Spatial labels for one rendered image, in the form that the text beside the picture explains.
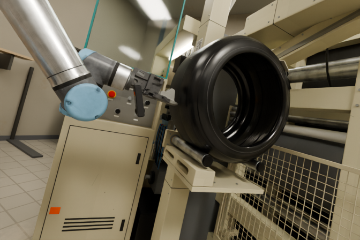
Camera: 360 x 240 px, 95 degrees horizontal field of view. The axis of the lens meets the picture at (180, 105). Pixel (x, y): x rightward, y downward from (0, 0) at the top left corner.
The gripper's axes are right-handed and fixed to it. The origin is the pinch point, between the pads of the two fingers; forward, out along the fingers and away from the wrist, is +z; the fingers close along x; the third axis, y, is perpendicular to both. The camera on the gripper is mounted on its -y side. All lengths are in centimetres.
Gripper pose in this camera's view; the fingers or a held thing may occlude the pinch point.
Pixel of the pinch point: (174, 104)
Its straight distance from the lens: 67.1
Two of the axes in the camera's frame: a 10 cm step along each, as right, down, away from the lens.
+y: 3.3, -9.4, 1.0
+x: -3.9, -0.4, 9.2
